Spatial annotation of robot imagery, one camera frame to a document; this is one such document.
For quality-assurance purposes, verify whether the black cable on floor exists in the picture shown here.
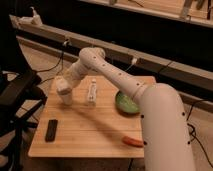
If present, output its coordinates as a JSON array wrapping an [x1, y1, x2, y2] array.
[[34, 40, 72, 85]]

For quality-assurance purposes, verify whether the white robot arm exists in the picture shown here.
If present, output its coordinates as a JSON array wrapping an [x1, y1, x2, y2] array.
[[56, 47, 196, 171]]

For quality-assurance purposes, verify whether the black rectangular block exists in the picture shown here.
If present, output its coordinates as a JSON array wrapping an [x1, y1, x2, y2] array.
[[45, 119, 58, 142]]

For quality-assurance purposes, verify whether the green bowl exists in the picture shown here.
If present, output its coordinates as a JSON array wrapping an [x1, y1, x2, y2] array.
[[115, 91, 139, 114]]

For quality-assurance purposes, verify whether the wooden table board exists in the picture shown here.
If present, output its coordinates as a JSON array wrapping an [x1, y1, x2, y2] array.
[[29, 76, 144, 158]]

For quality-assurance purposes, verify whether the white spray bottle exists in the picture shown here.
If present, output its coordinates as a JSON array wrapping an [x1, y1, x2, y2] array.
[[19, 6, 43, 26]]

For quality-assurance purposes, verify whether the white cable plug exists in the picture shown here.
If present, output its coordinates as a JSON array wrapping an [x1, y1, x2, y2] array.
[[130, 57, 138, 66]]

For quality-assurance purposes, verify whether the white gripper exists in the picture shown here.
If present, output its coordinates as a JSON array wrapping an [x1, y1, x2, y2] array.
[[56, 63, 88, 94]]

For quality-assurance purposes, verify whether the orange carrot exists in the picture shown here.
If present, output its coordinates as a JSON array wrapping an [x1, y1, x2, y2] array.
[[122, 136, 144, 148]]

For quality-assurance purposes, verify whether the black chair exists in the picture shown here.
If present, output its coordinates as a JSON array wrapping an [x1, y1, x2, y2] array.
[[0, 68, 48, 171]]

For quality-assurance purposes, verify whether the white ceramic cup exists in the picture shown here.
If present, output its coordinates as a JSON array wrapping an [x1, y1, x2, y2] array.
[[59, 91, 72, 105]]

